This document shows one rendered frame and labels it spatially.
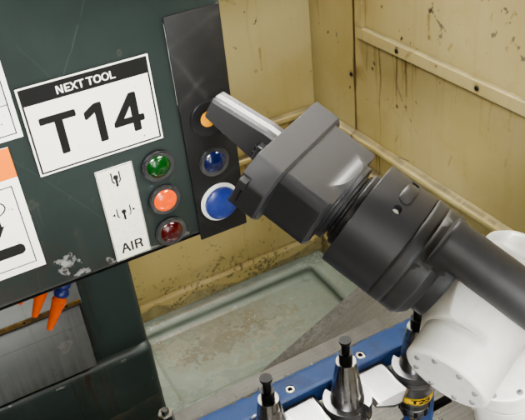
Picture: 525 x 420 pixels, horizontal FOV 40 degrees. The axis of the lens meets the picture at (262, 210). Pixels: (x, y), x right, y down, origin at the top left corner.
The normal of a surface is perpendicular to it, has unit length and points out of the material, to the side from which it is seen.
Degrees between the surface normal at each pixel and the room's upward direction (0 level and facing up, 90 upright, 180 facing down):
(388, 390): 0
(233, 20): 90
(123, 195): 90
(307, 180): 30
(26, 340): 89
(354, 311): 24
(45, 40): 90
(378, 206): 41
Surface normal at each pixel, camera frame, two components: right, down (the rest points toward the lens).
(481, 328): 0.11, -0.35
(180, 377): -0.09, -0.83
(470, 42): -0.88, 0.33
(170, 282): 0.47, 0.45
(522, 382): -0.36, -0.63
